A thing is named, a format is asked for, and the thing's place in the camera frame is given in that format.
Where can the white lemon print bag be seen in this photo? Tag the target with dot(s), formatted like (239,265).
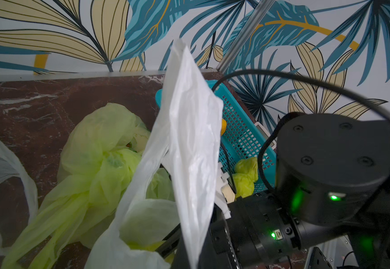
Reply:
(175,181)

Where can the green avocado print plastic bag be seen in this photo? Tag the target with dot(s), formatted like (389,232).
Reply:
(101,202)

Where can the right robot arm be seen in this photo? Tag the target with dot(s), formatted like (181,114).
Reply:
(332,179)

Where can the teal plastic basket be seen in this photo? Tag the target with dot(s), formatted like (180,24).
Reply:
(242,139)

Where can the white calculator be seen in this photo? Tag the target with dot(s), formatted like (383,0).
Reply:
(266,134)

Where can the right metal corner post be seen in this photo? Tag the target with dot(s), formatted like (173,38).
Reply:
(245,33)

